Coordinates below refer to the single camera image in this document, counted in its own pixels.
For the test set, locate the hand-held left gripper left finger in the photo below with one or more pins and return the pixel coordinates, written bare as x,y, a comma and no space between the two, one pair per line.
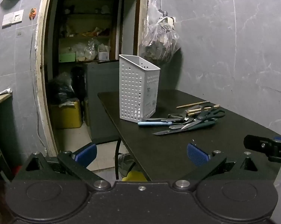
86,155

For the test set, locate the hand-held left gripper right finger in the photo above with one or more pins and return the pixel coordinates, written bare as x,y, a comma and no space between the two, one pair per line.
197,155

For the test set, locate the black kitchen scissors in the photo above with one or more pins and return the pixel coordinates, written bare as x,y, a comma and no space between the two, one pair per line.
210,114

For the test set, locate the white perforated plastic basket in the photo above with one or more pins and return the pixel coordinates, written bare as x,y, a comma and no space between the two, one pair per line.
138,91

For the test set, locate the grey cloth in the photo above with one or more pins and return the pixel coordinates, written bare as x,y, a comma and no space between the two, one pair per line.
126,163

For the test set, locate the yellow container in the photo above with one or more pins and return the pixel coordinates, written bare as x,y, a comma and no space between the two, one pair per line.
65,116

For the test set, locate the yellow plastic object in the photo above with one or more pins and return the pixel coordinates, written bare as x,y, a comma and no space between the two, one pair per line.
134,176

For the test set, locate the grey cabinet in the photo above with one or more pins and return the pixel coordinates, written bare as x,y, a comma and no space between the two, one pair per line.
103,98

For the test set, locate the black garbage bag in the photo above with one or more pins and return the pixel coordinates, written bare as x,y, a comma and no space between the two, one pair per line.
61,87

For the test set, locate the green box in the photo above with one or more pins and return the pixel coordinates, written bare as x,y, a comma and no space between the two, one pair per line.
67,57

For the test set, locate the small white box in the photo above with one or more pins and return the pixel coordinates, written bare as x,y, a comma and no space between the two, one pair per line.
103,53

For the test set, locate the clear plastic food bags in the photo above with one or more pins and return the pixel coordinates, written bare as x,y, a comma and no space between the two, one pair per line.
86,51

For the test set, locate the white tube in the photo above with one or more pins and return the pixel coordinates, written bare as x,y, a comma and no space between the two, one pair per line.
2,92

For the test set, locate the hanging clear plastic bag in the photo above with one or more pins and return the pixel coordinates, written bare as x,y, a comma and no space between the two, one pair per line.
159,46

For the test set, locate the wooden shelf unit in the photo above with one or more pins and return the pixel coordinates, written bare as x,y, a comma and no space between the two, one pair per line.
89,36

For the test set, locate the pale door frame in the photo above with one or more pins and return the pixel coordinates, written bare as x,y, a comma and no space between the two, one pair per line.
39,51

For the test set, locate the wall faucet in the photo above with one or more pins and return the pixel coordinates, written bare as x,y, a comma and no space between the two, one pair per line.
165,17

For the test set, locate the orange wall hook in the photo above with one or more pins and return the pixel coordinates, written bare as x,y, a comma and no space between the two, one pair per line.
33,12

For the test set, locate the white wall switch panel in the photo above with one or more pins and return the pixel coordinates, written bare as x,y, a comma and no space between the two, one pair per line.
13,18

